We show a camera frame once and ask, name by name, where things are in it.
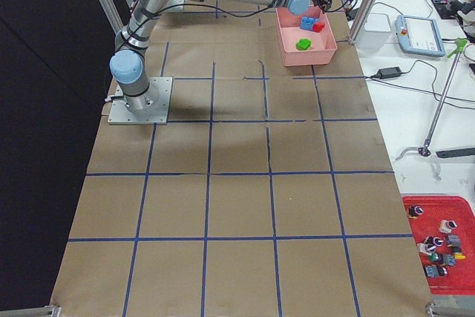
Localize black power adapter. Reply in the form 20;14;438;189
376;67;403;79

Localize red toy block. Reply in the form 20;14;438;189
312;22;326;33

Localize red plastic tray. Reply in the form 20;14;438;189
403;195;474;295

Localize green toy block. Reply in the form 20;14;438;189
295;38;312;50

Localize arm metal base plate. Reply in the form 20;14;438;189
108;77;173;125

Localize blue teach pendant tablet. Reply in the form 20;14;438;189
395;15;445;57

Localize green handled grabber tool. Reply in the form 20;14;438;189
395;38;468;161

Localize pink plastic box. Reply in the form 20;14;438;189
276;7;338;67

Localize blue toy block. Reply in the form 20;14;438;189
300;16;320;31

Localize brown paper table cover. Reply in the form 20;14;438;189
51;1;430;316

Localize white square box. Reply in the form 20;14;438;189
356;13;391;49

